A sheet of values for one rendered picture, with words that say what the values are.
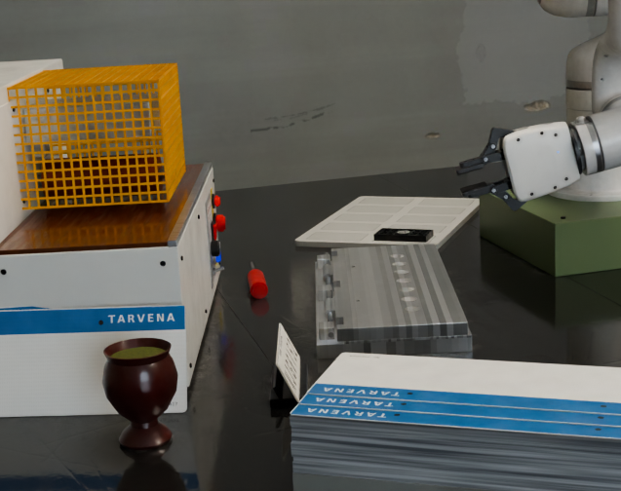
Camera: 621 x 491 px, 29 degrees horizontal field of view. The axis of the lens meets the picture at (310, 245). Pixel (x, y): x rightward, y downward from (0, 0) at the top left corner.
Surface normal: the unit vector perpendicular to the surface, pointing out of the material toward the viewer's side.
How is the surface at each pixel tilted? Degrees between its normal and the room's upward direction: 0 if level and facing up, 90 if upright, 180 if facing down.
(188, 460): 0
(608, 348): 0
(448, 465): 90
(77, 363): 69
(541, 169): 90
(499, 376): 0
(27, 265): 90
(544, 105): 90
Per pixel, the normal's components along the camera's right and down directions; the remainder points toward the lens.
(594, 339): -0.05, -0.97
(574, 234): 0.25, 0.22
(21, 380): -0.08, -0.12
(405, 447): -0.32, 0.25
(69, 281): 0.00, 0.24
